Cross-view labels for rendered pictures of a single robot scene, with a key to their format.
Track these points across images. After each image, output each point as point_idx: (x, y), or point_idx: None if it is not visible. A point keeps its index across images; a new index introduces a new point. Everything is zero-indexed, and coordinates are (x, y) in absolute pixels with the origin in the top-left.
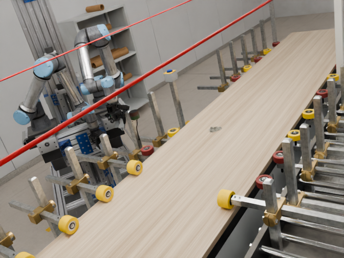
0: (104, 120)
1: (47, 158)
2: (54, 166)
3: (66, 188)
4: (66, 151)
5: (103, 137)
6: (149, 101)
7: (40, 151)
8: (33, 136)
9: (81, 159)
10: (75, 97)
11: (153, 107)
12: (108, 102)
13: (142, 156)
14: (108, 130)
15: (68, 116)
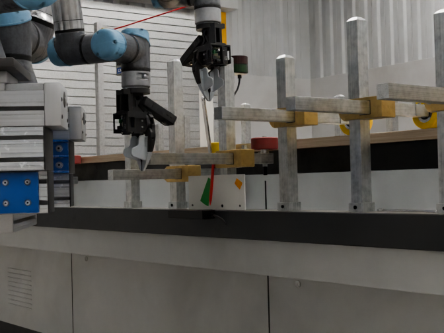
0: (81, 106)
1: (47, 154)
2: (49, 193)
3: (384, 100)
4: (362, 22)
5: (293, 59)
6: (175, 77)
7: (61, 111)
8: (17, 65)
9: (236, 116)
10: (81, 6)
11: (180, 92)
12: (216, 18)
13: (256, 157)
14: (70, 146)
15: (117, 35)
